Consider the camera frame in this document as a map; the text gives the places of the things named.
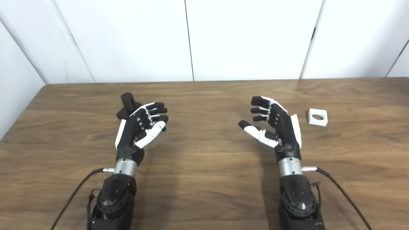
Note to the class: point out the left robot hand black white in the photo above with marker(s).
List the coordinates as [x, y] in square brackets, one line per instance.
[129, 134]

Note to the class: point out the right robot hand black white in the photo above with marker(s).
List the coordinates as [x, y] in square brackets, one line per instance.
[286, 137]

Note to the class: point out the black peg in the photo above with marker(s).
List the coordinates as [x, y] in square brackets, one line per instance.
[128, 100]

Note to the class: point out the white square piece with hole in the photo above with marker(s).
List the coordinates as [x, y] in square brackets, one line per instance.
[319, 122]

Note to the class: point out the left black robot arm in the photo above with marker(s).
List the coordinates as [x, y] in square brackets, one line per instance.
[115, 198]

